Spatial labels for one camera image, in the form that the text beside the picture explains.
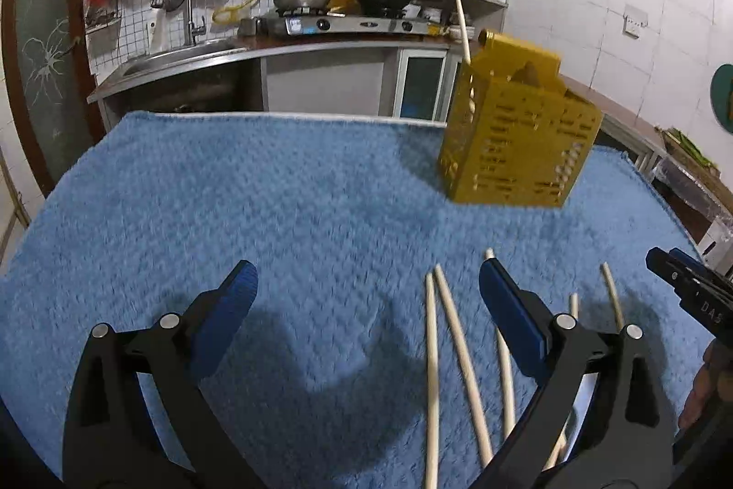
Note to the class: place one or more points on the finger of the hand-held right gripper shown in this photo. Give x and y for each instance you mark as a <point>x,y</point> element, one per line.
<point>687,283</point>

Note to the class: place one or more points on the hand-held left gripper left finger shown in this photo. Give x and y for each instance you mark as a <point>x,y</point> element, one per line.
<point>232,305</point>

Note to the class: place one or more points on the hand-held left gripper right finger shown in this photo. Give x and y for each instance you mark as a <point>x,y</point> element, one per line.
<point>509,311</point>

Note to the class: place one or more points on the wooden chopstick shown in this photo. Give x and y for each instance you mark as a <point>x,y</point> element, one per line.
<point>464,363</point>
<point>611,294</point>
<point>432,380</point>
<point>507,397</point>
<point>574,305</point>
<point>462,30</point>

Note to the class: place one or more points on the yellow plastic utensil holder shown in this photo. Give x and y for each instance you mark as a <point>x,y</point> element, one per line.
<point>515,145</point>

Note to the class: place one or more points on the person's right hand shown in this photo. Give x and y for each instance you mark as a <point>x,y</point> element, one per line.
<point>707,386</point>

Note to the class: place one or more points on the clear plastic bag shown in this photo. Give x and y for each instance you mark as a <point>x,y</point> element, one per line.
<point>696,191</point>

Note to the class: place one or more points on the blue textured towel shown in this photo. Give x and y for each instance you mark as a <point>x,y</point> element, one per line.
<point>286,214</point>

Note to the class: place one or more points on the crate of vegetables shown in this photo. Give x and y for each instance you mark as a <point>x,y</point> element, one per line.
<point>687,148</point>

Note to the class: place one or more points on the green round object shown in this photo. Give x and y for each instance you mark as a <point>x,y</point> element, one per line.
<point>722,96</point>

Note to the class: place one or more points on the narrow glass cabinet door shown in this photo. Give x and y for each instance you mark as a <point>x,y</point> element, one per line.
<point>422,85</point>

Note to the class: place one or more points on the steel sink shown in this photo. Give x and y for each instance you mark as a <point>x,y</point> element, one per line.
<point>183,53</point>

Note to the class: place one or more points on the kitchen counter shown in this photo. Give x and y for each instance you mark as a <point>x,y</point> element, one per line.
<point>320,43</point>

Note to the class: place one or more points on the small metal cup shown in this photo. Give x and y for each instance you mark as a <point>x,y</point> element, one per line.
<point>248,28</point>

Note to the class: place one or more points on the steel faucet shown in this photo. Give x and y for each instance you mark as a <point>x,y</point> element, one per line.
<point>192,16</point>

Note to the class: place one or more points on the steel gas stove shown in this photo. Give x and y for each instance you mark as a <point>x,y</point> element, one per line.
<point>355,26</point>

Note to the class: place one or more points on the wooden framed glass door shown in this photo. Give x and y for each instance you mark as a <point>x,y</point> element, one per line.
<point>48,53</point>

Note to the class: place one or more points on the white wall socket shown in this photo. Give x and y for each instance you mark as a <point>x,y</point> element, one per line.
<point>635,22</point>

